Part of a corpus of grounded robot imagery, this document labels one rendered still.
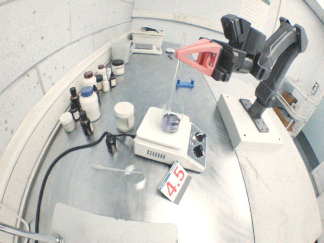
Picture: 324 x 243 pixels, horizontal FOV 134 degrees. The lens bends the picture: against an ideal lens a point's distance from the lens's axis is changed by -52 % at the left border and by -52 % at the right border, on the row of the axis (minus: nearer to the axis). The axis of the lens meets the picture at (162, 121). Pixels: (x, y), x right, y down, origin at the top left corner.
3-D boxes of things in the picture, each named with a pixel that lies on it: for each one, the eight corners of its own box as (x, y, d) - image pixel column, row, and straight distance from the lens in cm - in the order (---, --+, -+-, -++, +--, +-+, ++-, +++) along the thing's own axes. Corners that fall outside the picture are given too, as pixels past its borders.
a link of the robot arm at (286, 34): (257, 74, 38) (307, 21, 56) (235, 57, 44) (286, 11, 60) (262, 96, 49) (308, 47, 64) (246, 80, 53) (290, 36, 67)
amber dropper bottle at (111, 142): (113, 155, 41) (109, 139, 36) (105, 150, 43) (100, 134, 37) (119, 148, 43) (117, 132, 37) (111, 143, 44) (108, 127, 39)
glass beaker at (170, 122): (178, 122, 39) (186, 98, 34) (179, 137, 35) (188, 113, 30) (156, 120, 38) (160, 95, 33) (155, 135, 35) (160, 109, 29)
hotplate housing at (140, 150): (204, 140, 49) (213, 124, 44) (201, 174, 42) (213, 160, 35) (141, 123, 49) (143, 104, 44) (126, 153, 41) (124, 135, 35)
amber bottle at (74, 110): (72, 119, 55) (66, 104, 51) (75, 115, 57) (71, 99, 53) (77, 121, 54) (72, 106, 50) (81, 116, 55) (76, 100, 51)
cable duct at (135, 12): (268, 52, 233) (271, 47, 233) (271, 54, 228) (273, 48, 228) (132, 16, 180) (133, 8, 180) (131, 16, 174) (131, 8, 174)
